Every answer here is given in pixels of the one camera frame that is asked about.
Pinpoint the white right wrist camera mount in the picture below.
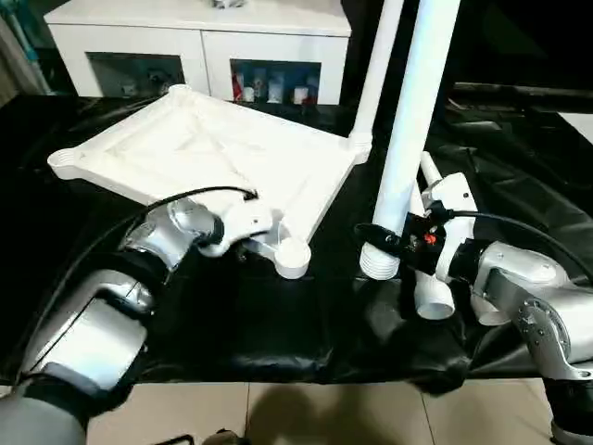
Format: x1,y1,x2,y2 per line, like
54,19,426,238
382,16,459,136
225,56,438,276
419,171,479,283

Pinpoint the white cabinet with glass doors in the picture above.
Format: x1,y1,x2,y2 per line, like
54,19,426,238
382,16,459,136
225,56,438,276
44,0,354,107

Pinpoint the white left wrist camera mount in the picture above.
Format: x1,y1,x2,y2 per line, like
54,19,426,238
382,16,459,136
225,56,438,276
196,197,284,260

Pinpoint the black horizontal bar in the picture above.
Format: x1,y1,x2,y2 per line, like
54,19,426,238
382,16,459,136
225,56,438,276
453,82,593,97

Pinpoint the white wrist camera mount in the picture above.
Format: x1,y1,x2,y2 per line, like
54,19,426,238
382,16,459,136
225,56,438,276
419,171,479,283
196,197,284,260

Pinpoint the white plastic table top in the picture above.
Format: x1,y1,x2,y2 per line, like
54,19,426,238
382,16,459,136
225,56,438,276
47,83,372,283

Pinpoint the teal white pole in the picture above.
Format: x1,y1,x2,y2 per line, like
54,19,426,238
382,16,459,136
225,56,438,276
0,6,48,95

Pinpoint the white flat board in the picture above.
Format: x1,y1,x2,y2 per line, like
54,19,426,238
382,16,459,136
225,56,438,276
561,110,593,146

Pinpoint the black plastic mat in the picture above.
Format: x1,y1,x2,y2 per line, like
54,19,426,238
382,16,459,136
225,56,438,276
0,92,593,395

